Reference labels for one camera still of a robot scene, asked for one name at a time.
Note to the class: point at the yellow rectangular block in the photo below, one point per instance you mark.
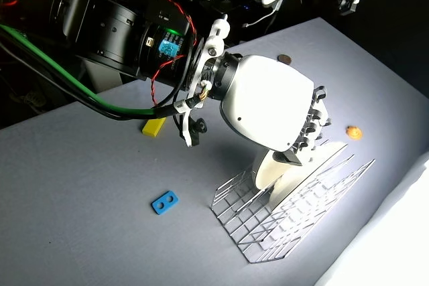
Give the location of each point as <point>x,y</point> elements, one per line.
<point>154,128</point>

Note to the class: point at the swirl-shaped brown cookie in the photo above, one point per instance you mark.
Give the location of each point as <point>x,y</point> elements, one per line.
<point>354,133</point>

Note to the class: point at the small brown round disc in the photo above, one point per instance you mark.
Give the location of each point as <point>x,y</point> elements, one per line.
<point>285,59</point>

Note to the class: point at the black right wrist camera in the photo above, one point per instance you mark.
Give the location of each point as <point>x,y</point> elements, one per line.
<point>197,128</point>

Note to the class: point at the white plate with dark rim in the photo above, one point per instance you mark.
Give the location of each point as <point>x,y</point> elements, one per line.
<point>288,185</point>
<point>266,172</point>

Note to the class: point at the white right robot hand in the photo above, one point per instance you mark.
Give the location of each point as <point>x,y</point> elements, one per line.
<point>268,98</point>

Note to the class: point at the blue block with two holes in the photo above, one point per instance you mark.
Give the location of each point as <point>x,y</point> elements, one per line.
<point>159,208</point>

